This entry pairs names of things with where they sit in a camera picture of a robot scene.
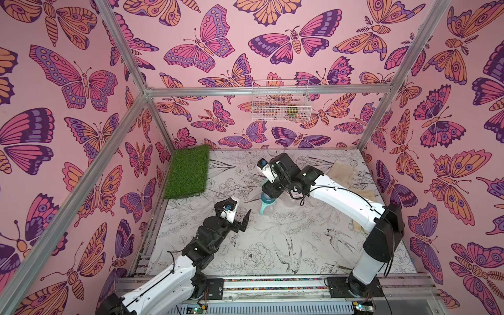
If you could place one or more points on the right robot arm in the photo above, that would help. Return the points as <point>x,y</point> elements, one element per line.
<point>384,224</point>

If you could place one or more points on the green artificial grass mat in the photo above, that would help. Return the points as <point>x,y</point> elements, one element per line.
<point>188,172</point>

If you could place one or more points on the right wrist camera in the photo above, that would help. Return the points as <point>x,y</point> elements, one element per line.
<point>266,169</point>

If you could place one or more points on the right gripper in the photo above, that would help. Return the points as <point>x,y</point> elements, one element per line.
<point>272,189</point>

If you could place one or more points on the mint bottle cap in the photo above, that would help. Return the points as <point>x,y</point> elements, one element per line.
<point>265,198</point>

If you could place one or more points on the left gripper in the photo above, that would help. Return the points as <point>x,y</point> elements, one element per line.
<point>235,226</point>

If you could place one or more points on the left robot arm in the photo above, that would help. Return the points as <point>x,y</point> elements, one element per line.
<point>181,281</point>

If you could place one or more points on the white wire basket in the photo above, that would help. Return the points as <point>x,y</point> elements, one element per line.
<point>281,104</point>

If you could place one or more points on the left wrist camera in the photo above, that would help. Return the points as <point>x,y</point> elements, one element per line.
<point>227,208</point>

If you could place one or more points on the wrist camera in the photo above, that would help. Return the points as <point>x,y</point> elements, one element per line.
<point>227,208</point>
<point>266,169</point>

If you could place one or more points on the beige glove green fingers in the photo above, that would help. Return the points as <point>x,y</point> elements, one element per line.
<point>342,174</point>

